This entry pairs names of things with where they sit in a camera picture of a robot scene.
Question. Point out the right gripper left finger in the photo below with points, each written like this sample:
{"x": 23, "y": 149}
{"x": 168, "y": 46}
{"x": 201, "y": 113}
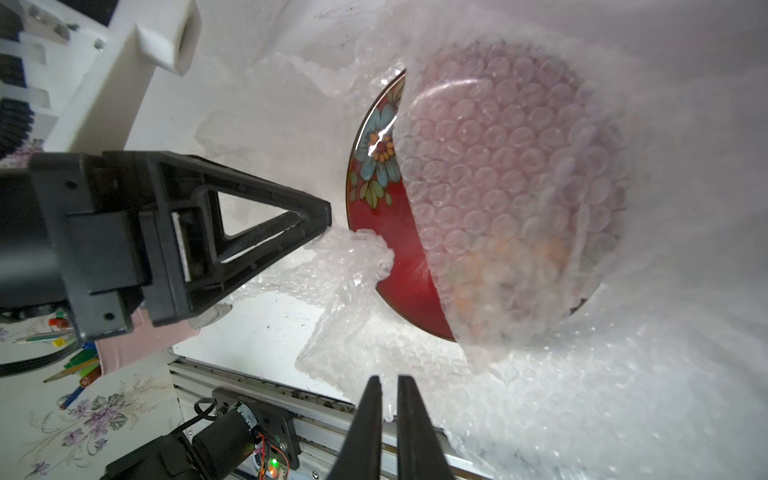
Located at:
{"x": 360, "y": 456}

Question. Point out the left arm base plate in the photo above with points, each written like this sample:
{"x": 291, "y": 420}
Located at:
{"x": 246, "y": 427}

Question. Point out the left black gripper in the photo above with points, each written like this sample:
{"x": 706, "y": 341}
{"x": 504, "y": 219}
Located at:
{"x": 70, "y": 237}

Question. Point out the aluminium front rail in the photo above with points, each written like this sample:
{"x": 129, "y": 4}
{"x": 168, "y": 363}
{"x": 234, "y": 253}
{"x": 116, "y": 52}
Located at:
{"x": 323, "y": 414}

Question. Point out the bubble plate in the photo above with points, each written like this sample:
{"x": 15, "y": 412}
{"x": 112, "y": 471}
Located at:
{"x": 662, "y": 372}

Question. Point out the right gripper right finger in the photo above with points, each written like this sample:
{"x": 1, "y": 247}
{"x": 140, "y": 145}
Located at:
{"x": 419, "y": 452}

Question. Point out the red floral dinner plate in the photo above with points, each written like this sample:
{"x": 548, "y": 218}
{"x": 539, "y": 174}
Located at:
{"x": 396, "y": 210}

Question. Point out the pink pen cup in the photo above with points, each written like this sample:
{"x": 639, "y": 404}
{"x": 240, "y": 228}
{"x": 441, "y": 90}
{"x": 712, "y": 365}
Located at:
{"x": 114, "y": 353}

